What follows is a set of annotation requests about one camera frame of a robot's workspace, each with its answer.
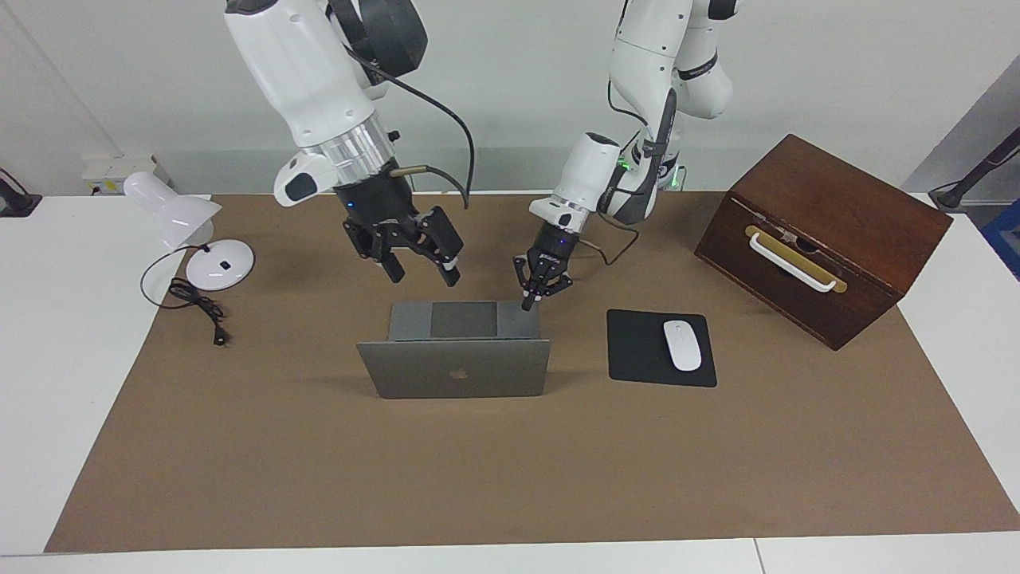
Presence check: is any silver laptop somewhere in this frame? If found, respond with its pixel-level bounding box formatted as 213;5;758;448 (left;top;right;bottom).
356;300;552;400

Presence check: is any black mouse pad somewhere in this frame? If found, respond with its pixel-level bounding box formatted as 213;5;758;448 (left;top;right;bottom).
606;309;718;389

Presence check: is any white computer mouse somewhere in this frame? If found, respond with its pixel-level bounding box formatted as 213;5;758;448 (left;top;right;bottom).
663;320;703;372

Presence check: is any brown table mat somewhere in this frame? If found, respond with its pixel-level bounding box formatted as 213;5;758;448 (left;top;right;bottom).
44;191;1020;553

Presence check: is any white desk lamp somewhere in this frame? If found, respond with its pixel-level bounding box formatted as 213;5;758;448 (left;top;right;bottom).
122;171;256;291

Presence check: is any white socket box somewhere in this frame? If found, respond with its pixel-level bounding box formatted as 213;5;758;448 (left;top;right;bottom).
82;154;172;196

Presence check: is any dark brown wooden box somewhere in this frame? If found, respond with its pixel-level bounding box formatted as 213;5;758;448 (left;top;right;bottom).
694;133;955;352

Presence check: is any black stand foot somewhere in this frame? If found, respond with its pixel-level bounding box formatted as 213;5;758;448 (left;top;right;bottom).
0;167;42;218

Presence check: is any black tripod leg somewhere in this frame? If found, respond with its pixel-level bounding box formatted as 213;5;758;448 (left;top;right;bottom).
928;126;1020;212

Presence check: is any blue crate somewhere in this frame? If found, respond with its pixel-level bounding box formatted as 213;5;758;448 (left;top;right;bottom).
982;199;1020;281

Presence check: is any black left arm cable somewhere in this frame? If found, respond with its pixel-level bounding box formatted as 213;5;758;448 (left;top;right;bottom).
575;80;678;267

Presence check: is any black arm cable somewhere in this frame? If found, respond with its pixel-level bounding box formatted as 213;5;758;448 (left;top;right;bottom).
343;44;477;210
575;80;678;267

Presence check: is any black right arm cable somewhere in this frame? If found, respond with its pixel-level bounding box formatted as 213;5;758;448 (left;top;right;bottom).
343;44;477;210

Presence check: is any black lamp power cable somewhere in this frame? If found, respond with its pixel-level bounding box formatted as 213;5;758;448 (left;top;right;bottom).
140;243;230;347

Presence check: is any white box handle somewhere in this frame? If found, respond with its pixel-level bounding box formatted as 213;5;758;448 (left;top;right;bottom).
749;231;839;293

